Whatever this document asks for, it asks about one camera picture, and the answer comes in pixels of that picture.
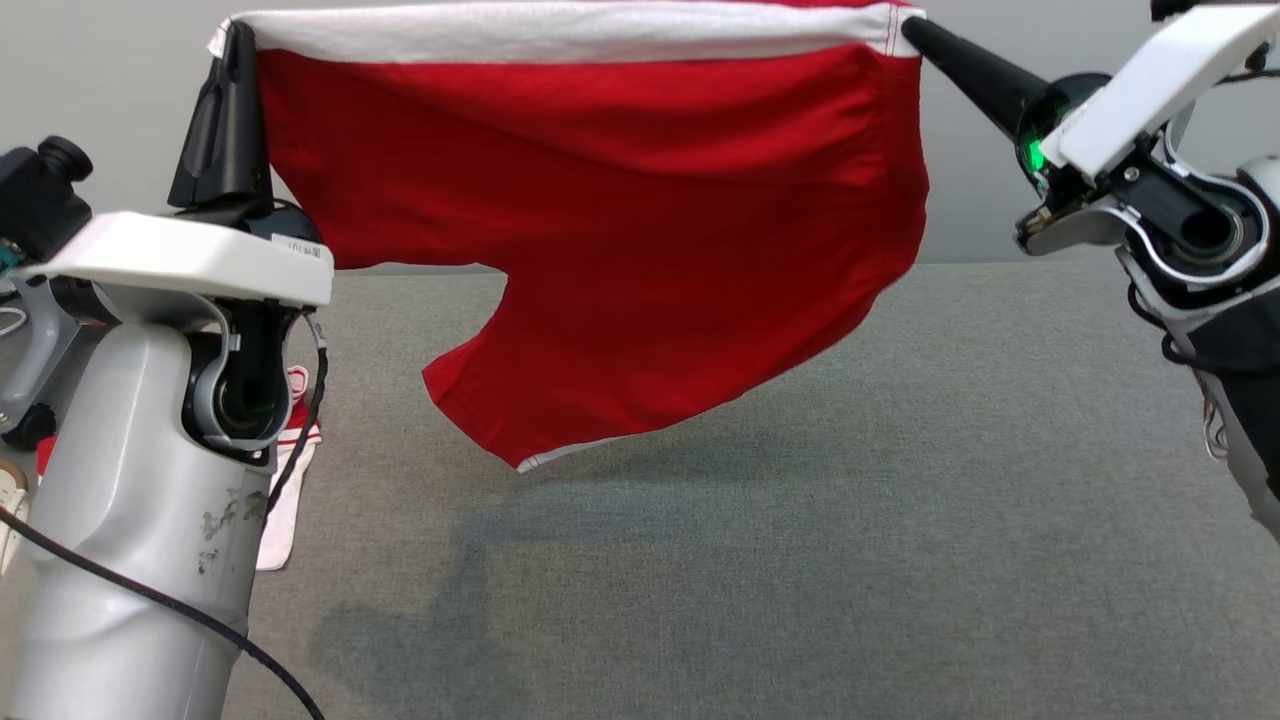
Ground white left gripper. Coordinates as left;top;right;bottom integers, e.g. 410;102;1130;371
35;22;334;308

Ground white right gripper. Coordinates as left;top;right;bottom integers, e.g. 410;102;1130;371
902;5;1280;256

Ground red white basketball jersey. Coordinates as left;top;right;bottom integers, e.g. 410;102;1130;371
35;365;323;573

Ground red shorts white waistband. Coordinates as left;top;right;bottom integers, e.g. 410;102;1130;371
208;0;931;473

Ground black caster wheel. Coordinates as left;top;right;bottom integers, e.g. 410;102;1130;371
5;403;56;451

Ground white laundry basket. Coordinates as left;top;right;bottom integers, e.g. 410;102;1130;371
0;458;31;576

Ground thin black left gripper cable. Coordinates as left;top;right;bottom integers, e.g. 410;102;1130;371
265;315;329;516

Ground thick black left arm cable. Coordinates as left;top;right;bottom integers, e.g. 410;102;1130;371
0;505;326;720

